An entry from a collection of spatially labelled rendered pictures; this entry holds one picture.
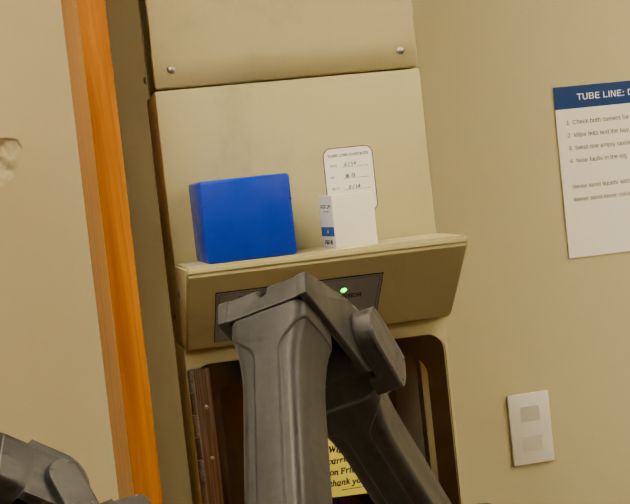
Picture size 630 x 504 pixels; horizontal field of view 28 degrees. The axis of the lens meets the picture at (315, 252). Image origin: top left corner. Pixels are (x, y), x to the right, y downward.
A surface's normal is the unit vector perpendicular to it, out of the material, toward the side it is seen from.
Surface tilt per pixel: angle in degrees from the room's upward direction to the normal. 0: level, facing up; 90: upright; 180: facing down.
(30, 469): 57
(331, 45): 90
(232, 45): 90
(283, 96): 90
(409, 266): 135
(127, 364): 90
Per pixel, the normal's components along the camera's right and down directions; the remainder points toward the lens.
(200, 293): 0.22, 0.72
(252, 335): -0.46, -0.60
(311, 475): 0.86, -0.38
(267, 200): 0.22, 0.03
